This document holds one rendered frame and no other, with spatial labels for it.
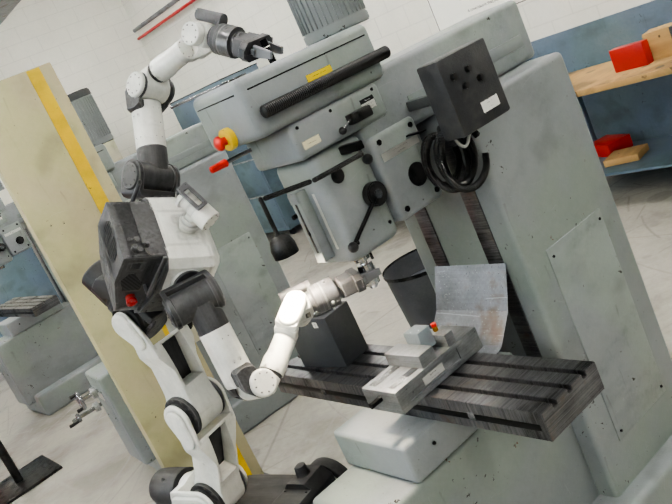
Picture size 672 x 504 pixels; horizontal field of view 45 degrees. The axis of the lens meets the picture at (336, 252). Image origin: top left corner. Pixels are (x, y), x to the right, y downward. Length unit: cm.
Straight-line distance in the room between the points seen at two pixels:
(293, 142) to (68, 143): 185
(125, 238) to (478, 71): 104
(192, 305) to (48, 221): 167
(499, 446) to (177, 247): 111
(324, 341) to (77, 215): 152
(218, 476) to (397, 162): 118
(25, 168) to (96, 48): 828
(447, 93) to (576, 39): 474
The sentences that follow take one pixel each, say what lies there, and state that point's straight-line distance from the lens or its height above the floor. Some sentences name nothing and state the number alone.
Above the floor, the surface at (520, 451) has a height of 54.
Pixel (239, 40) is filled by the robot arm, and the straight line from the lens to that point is 227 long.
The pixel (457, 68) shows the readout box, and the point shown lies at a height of 168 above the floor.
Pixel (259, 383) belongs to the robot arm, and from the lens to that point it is 218.
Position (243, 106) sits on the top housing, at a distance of 205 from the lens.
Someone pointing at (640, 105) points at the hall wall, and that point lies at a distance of 673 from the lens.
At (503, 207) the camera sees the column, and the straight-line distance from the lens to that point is 242.
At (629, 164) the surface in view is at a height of 23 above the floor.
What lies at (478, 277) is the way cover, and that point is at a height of 103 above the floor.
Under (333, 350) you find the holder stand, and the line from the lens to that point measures 268.
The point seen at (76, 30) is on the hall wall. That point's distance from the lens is 1193.
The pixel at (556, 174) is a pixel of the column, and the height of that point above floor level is 123.
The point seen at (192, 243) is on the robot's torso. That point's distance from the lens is 227.
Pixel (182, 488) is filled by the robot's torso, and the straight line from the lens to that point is 293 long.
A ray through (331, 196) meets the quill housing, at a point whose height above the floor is 151.
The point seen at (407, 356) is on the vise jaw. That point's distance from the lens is 228.
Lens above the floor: 188
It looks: 14 degrees down
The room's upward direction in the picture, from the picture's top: 25 degrees counter-clockwise
